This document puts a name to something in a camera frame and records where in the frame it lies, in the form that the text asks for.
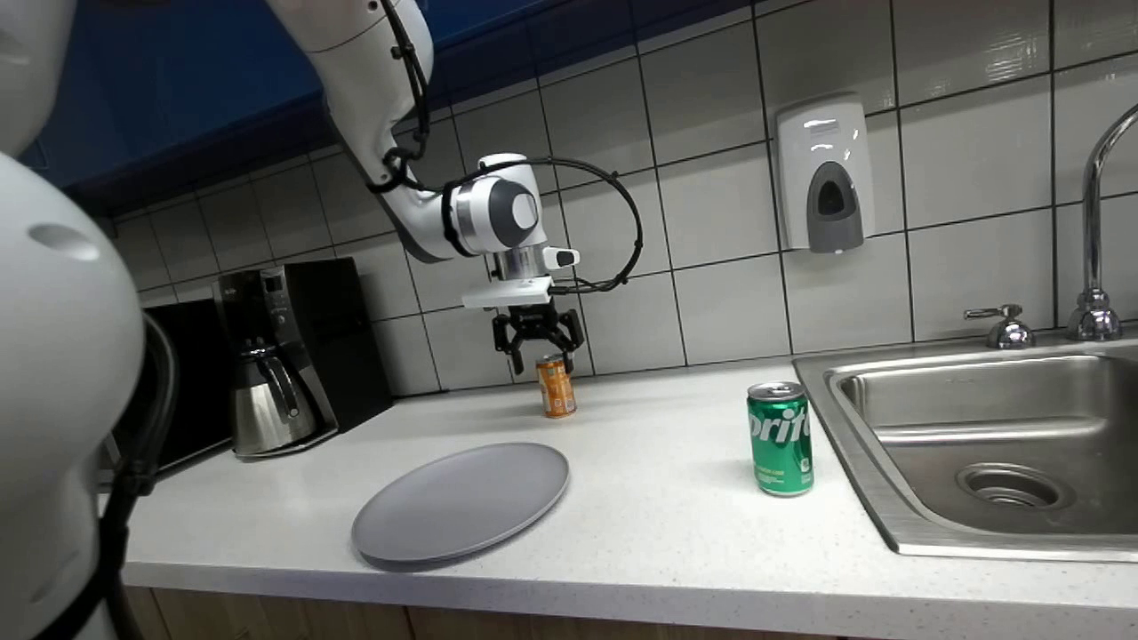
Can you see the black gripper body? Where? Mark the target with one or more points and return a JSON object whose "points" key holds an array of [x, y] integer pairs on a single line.
{"points": [[538, 320]]}

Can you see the small brown bottle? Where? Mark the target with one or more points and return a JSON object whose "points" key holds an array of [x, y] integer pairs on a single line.
{"points": [[556, 392]]}

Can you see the green Sprite can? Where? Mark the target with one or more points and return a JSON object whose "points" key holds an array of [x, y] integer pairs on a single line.
{"points": [[781, 444]]}

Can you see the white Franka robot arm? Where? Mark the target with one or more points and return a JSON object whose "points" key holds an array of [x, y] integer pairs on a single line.
{"points": [[59, 355]]}

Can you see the grey round plate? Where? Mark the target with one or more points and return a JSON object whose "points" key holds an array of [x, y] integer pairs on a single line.
{"points": [[462, 503]]}

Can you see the black coffee maker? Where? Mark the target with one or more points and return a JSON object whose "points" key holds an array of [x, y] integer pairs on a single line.
{"points": [[344, 342]]}

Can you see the steel coffee carafe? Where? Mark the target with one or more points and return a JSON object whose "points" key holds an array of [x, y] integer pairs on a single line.
{"points": [[273, 411]]}

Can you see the black box appliance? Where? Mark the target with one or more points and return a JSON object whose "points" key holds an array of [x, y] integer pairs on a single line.
{"points": [[196, 392]]}

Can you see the wooden base cabinet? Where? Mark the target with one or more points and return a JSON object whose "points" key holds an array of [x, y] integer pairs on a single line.
{"points": [[297, 621]]}

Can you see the stainless steel sink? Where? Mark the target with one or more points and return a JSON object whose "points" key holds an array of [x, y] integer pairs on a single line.
{"points": [[948, 404]]}

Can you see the chrome faucet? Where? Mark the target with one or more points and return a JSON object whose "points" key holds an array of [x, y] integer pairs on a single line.
{"points": [[1093, 312]]}

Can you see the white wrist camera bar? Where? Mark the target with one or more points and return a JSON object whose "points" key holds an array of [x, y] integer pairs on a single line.
{"points": [[503, 297]]}

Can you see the white wall soap dispenser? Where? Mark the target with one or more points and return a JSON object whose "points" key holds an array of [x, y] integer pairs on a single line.
{"points": [[804, 152]]}

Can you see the blue wall cabinet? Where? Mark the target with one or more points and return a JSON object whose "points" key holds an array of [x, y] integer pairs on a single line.
{"points": [[179, 93]]}

